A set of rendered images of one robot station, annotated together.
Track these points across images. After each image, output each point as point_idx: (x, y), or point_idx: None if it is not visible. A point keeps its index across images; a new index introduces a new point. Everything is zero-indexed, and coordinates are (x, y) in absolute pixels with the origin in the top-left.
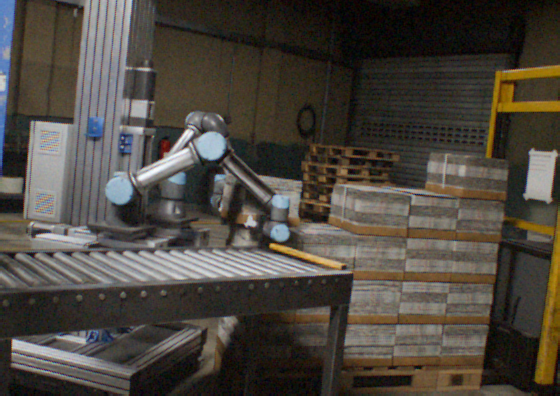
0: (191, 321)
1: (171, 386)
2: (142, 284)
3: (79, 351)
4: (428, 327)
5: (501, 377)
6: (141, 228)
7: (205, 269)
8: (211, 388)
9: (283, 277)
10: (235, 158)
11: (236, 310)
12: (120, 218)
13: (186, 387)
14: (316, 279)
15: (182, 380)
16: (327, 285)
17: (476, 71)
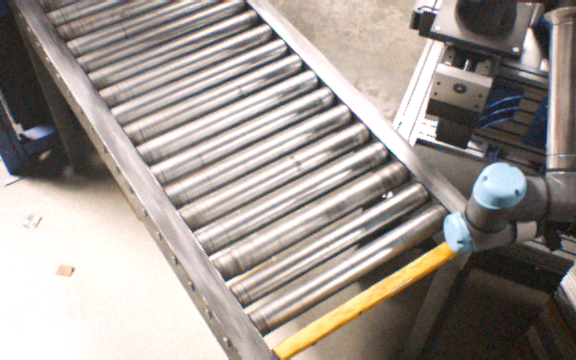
0: None
1: (509, 274)
2: (61, 67)
3: (430, 130)
4: None
5: None
6: (467, 39)
7: (184, 127)
8: (525, 330)
9: (159, 230)
10: (564, 29)
11: (127, 195)
12: (459, 2)
13: (514, 294)
14: (199, 295)
15: (540, 288)
16: (216, 326)
17: None
